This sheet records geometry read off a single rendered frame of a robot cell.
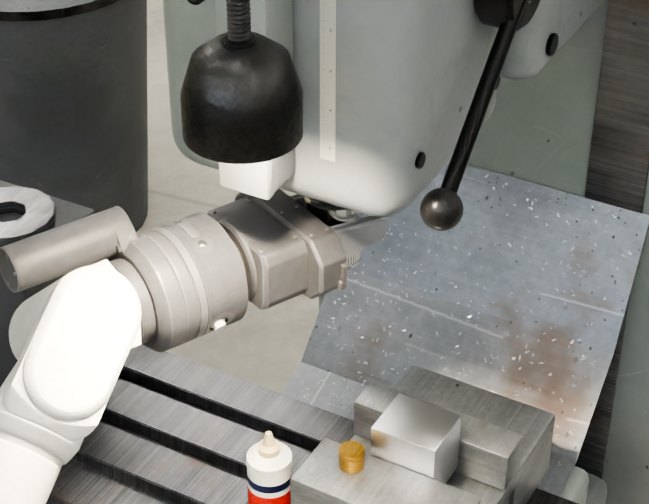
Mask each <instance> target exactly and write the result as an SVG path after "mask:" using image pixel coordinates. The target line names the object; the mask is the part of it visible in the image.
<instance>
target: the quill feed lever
mask: <svg viewBox="0 0 649 504"><path fill-rule="evenodd" d="M539 2H540V0H474V8H475V11H476V14H477V15H478V17H479V19H480V21H481V23H483V24H484V25H489V26H493V27H497V28H498V31H497V34H496V37H495V39H494V42H493V45H492V47H491V50H490V53H489V56H488V58H487V61H486V64H485V67H484V69H483V72H482V75H481V78H480V80H479V83H478V86H477V89H476V91H475V94H474V97H473V100H472V102H471V105H470V108H469V111H468V113H467V116H466V119H465V122H464V124H463V127H462V130H461V132H460V135H459V138H458V141H457V143H456V146H455V149H454V152H453V154H452V157H451V160H450V163H449V165H448V168H447V171H446V174H445V176H444V179H443V182H442V185H441V187H440V188H436V189H433V190H431V191H430V192H428V193H427V194H426V195H425V196H424V198H423V199H422V202H421V205H420V214H421V217H422V219H423V221H424V223H425V224H426V225H427V226H428V227H430V228H432V229H434V230H437V231H446V230H450V229H452V228H453V227H455V226H456V225H457V224H458V223H459V222H460V220H461V218H462V216H463V203H462V201H461V198H460V197H459V196H458V194H457V191H458V189H459V186H460V183H461V180H462V178H463V175H464V172H465V169H466V167H467V164H468V161H469V158H470V156H471V153H472V150H473V147H474V145H475V142H476V139H477V136H478V134H479V131H480V128H481V125H482V122H483V120H484V117H485V114H486V111H487V109H488V106H489V103H490V100H491V98H492V95H493V92H494V89H495V87H496V84H497V81H498V78H499V76H500V73H501V70H502V67H503V65H504V62H505V59H506V56H507V54H508V51H509V48H510V45H511V43H512V40H513V37H514V34H515V32H516V31H518V30H520V29H521V28H522V27H524V26H525V25H527V24H528V23H529V21H530V20H531V19H532V17H533V15H534V14H535V12H536V10H537V7H538V5H539Z"/></svg>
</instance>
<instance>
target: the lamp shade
mask: <svg viewBox="0 0 649 504"><path fill-rule="evenodd" d="M227 36H228V33H227V32H226V33H223V34H220V35H218V36H217V37H215V38H213V39H211V40H209V41H208V42H206V43H204V44H202V45H201V46H199V47H198V48H197V49H195V50H194V52H193V53H192V55H191V57H190V61H189V64H188V67H187V71H186V74H185V77H184V81H183V84H182V87H181V91H180V104H181V119H182V135H183V140H184V143H185V144H186V146H187V147H188V148H189V149H190V150H191V151H193V152H194V153H195V154H197V155H199V156H201V157H203V158H206V159H209V160H212V161H216V162H221V163H228V164H252V163H260V162H265V161H269V160H272V159H276V158H278V157H281V156H283V155H285V154H287V153H289V152H290V151H292V150H293V149H294V148H295V147H296V146H297V145H298V144H299V143H300V141H301V140H302V137H303V89H302V85H301V83H300V80H299V77H298V75H297V72H296V70H295V67H294V64H293V62H292V59H291V56H290V54H289V52H288V50H287V49H286V48H285V47H284V46H282V45H281V44H279V43H277V42H275V41H273V40H271V39H269V38H267V37H265V36H263V35H261V34H259V33H256V32H251V36H252V37H251V38H250V39H249V40H248V41H246V42H244V43H235V42H232V41H231V40H229V39H228V37H227Z"/></svg>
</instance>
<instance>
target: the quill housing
mask: <svg viewBox="0 0 649 504"><path fill-rule="evenodd" d="M163 11H164V26H165V40H166V54H167V69H168V83H169V98H170V112H171V127H172V133H173V137H174V141H175V144H176V146H177V147H178V149H179V150H180V152H181V153H182V154H183V155H184V156H185V157H187V158H188V159H190V160H192V161H194V162H196V163H198V164H201V165H204V166H207V167H211V168H214V169H217V170H219V162H216V161H212V160H209V159H206V158H203V157H201V156H199V155H197V154H195V153H194V152H193V151H191V150H190V149H189V148H188V147H187V146H186V144H185V143H184V140H183V135H182V119H181V104H180V91H181V87H182V84H183V81H184V77H185V74H186V71H187V67H188V64H189V61H190V57H191V55H192V53H193V52H194V50H195V49H197V48H198V47H199V46H201V45H202V44H204V43H206V42H208V41H209V40H211V39H213V38H215V37H217V31H216V9H215V0H205V1H203V2H202V3H200V4H199V5H193V4H191V3H189V2H188V1H187V0H163ZM497 31H498V28H497V27H493V26H489V25H484V24H483V23H481V21H480V19H479V17H478V15H477V14H476V11H475V8H474V0H293V64H294V67H295V70H296V72H297V75H298V77H299V80H300V83H301V85H302V89H303V137H302V140H301V141H300V143H299V144H298V145H297V146H296V147H295V172H294V174H293V176H292V177H291V178H290V179H289V180H288V181H287V182H285V183H284V184H283V185H282V186H281V187H280V189H283V190H286V191H290V192H293V193H296V194H299V195H303V196H306V197H309V198H313V199H316V200H319V201H322V202H326V203H329V204H332V205H336V206H339V207H342V208H345V209H349V210H352V211H355V212H359V213H362V214H365V215H368V216H375V217H386V216H391V215H395V214H397V213H398V212H400V211H402V210H403V209H405V208H406V207H407V206H409V205H410V204H411V203H412V202H413V200H414V199H415V198H416V197H417V196H418V195H419V194H420V193H421V192H422V191H423V190H424V189H425V187H426V186H427V185H428V184H429V183H430V182H431V181H432V180H433V179H434V178H435V177H436V176H437V175H438V173H439V172H440V171H441V170H442V169H443V168H444V167H445V166H446V165H447V164H448V163H449V162H450V160H451V157H452V154H453V152H454V149H455V146H456V143H457V141H458V138H459V135H460V132H461V130H462V127H463V124H464V122H465V119H466V116H467V113H468V111H469V108H470V105H471V102H472V100H473V97H474V94H475V91H476V89H477V86H478V83H479V80H480V78H481V75H482V72H483V69H484V67H485V64H486V61H487V58H488V56H489V53H490V50H491V47H492V45H493V42H494V39H495V37H496V34H497Z"/></svg>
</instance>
